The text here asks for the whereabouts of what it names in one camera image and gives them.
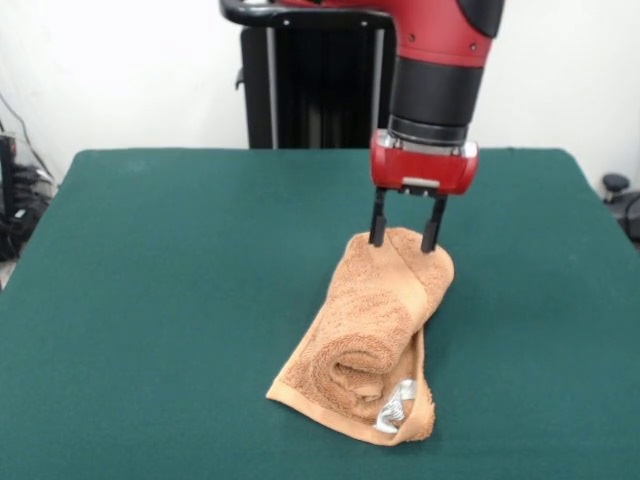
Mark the tan terry towel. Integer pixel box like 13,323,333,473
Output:
264,227,456,445

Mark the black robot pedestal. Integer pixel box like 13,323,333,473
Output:
219,0,401,150

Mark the dark wheeled stand foot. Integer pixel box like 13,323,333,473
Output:
601,172,640,251

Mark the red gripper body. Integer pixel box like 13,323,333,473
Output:
369,130,480,200

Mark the black equipment pile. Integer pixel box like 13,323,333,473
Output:
0,132,59,264

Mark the dark green table cloth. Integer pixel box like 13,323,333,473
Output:
0,147,640,480

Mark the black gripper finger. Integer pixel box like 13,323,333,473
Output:
368,187,389,249
420,195,449,254

